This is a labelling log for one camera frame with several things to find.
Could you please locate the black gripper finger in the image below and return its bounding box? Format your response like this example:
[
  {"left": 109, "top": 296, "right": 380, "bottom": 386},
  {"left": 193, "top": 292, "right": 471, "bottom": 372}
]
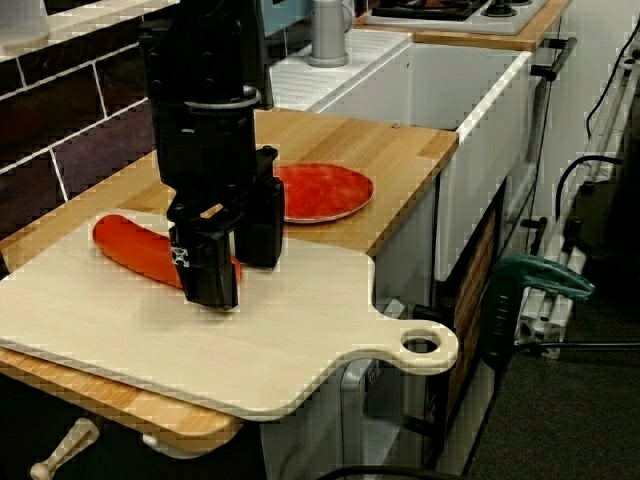
[
  {"left": 232, "top": 175, "right": 286, "bottom": 267},
  {"left": 169, "top": 224, "right": 242, "bottom": 310}
]

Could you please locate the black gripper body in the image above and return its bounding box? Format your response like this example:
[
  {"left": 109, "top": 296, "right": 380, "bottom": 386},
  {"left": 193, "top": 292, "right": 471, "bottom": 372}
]
[{"left": 152, "top": 97, "right": 281, "bottom": 236}]

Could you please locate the long red pepper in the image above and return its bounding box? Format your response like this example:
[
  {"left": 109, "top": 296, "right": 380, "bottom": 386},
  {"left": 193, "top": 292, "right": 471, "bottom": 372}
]
[{"left": 92, "top": 213, "right": 244, "bottom": 291}]

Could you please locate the red round plate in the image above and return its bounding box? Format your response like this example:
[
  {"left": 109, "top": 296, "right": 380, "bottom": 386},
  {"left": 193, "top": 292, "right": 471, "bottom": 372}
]
[{"left": 272, "top": 162, "right": 375, "bottom": 225}]

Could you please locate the light wooden cutting board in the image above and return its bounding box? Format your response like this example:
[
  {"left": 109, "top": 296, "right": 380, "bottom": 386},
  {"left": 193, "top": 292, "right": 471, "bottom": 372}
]
[{"left": 0, "top": 208, "right": 460, "bottom": 420}]

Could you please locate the grey toy faucet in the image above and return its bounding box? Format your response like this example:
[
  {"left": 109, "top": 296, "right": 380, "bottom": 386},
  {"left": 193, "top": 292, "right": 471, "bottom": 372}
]
[{"left": 307, "top": 0, "right": 354, "bottom": 68}]

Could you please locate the grey toy ice dispenser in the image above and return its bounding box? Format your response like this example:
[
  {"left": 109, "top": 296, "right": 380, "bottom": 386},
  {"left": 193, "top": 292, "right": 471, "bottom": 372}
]
[{"left": 339, "top": 357, "right": 381, "bottom": 466}]

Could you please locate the brown slatted door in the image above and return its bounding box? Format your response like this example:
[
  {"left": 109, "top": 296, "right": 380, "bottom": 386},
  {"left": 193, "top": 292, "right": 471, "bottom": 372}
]
[{"left": 444, "top": 207, "right": 501, "bottom": 416}]

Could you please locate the white toy sink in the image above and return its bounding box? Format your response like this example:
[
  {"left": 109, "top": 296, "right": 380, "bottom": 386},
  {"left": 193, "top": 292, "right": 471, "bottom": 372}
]
[{"left": 269, "top": 27, "right": 534, "bottom": 281}]

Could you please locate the black stove burner grate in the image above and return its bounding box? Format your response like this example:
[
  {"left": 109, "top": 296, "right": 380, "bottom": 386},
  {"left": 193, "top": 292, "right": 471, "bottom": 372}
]
[{"left": 372, "top": 0, "right": 490, "bottom": 21}]

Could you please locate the grey toy stove top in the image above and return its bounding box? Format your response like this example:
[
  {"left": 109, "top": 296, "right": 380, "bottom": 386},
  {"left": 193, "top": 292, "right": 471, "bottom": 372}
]
[{"left": 363, "top": 0, "right": 551, "bottom": 36}]

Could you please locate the beige wooden clamp handle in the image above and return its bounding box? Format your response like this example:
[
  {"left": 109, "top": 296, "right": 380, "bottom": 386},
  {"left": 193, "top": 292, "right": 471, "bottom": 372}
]
[{"left": 29, "top": 417, "right": 99, "bottom": 480}]

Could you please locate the black cabinet handle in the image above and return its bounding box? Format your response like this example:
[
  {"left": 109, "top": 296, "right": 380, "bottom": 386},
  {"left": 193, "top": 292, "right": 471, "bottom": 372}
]
[
  {"left": 530, "top": 37, "right": 579, "bottom": 81},
  {"left": 519, "top": 217, "right": 549, "bottom": 256}
]

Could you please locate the white metal stand frame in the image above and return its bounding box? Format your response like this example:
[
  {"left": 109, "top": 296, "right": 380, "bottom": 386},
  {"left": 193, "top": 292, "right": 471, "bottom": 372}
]
[{"left": 517, "top": 47, "right": 640, "bottom": 361}]

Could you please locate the thick black cable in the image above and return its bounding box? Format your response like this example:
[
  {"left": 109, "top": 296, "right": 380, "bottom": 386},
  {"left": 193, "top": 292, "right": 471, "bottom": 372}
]
[{"left": 554, "top": 154, "right": 626, "bottom": 236}]

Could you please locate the thin black cable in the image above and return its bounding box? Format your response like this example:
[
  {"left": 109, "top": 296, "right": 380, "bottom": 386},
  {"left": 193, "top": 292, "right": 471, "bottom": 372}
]
[{"left": 584, "top": 29, "right": 640, "bottom": 131}]

